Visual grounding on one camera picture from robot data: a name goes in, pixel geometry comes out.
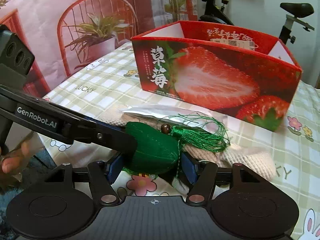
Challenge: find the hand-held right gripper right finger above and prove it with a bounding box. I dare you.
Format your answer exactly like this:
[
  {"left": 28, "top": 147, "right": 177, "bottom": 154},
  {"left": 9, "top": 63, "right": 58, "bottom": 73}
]
[{"left": 180, "top": 152, "right": 273, "bottom": 204}]

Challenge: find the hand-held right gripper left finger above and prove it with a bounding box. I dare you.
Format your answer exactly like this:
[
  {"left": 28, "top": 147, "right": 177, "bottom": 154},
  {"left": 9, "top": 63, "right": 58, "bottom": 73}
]
[{"left": 37, "top": 154, "right": 125, "bottom": 204}]

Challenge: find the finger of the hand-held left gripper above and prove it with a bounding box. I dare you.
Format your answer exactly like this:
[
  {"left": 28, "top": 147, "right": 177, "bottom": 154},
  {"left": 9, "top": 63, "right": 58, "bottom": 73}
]
[
  {"left": 62, "top": 123, "right": 138, "bottom": 157},
  {"left": 82, "top": 116, "right": 127, "bottom": 132}
]

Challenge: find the cream knitted cloth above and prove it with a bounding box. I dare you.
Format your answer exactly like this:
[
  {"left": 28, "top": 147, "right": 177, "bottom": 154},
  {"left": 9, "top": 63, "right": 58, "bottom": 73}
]
[
  {"left": 182, "top": 144, "right": 277, "bottom": 181},
  {"left": 96, "top": 110, "right": 130, "bottom": 128}
]

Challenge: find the green tasselled fabric sachet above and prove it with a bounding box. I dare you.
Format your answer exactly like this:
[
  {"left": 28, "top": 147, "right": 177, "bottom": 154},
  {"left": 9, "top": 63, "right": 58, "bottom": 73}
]
[{"left": 122, "top": 114, "right": 231, "bottom": 181}]

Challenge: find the white foil packet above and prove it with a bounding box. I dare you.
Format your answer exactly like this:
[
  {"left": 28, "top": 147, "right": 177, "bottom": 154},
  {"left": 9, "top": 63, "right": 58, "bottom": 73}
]
[{"left": 121, "top": 104, "right": 229, "bottom": 133}]

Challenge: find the red strawberry print cardboard box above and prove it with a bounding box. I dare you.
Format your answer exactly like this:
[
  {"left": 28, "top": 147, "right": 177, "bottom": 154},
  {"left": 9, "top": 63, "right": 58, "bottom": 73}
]
[{"left": 131, "top": 21, "right": 303, "bottom": 132}]

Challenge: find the person's left hand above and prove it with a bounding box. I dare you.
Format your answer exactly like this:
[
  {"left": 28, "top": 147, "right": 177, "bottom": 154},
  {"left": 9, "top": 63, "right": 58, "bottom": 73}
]
[{"left": 0, "top": 140, "right": 33, "bottom": 180}]

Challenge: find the black exercise bike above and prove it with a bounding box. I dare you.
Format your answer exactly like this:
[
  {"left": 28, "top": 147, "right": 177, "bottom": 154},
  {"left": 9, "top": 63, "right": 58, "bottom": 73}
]
[{"left": 197, "top": 0, "right": 315, "bottom": 47}]

